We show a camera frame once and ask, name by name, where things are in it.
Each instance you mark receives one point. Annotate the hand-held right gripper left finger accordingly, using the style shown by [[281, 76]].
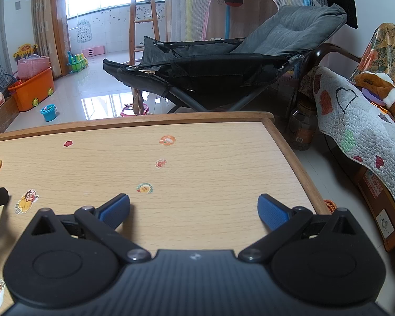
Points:
[[117, 212]]

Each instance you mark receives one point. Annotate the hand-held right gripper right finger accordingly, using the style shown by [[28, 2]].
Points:
[[271, 212]]

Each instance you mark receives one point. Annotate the orange wicker basket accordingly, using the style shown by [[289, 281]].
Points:
[[329, 205]]

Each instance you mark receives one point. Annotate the yellow cartoon figure sticker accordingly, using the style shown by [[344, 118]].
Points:
[[26, 200]]

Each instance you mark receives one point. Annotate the small pink sticker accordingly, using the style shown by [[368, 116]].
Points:
[[160, 163]]

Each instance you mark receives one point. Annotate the brown cardboard box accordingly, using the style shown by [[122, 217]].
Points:
[[5, 113]]

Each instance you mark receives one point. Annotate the small red sticker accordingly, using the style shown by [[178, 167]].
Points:
[[68, 143]]

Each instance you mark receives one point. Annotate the orange round sticker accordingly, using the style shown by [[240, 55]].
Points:
[[167, 140]]

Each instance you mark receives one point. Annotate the plastic jar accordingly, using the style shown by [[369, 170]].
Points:
[[302, 128]]

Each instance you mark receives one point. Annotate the blue toy bucket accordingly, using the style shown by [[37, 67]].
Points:
[[49, 112]]

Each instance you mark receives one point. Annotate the pink toy bucket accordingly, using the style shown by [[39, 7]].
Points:
[[128, 112]]

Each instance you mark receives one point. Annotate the printed cardboard box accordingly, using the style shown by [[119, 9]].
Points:
[[381, 204]]

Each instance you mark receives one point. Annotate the orange wheeled storage box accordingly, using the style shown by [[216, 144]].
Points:
[[33, 89]]

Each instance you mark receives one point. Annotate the black dish rack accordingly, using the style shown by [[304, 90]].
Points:
[[0, 79]]

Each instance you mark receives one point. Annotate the heart-print quilted blanket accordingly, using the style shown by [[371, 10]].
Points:
[[358, 131]]

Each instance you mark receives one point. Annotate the pink plastic basket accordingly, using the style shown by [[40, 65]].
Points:
[[33, 65]]

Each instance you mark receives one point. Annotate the grey folding lounge chair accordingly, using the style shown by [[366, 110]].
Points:
[[250, 69]]

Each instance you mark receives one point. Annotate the yellow toy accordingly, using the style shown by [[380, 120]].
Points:
[[25, 50]]

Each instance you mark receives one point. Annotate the purple toy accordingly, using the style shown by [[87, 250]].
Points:
[[370, 95]]

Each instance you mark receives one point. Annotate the set of toy bowling pins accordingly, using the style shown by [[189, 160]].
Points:
[[76, 62]]

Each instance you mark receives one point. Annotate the pink step stool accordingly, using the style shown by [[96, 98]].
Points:
[[92, 51]]

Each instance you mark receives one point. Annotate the brown white plush toy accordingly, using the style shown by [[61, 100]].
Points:
[[381, 89]]

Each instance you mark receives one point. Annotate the white standing air conditioner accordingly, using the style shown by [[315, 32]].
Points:
[[16, 23]]

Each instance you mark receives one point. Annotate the beige curtain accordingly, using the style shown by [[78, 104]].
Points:
[[42, 16]]

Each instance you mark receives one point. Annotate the wooden bar stool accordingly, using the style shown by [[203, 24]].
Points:
[[144, 23]]

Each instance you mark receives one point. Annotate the pink netted playpen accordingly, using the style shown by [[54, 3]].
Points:
[[181, 6]]

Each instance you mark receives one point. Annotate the black hanging garment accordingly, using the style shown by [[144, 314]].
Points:
[[342, 0]]

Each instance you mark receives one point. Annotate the dark wooden armchair frame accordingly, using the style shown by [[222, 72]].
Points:
[[335, 51]]

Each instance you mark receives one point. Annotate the wall chart poster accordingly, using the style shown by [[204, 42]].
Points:
[[84, 31]]

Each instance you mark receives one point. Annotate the wooden door frame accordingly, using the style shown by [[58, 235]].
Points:
[[61, 23]]

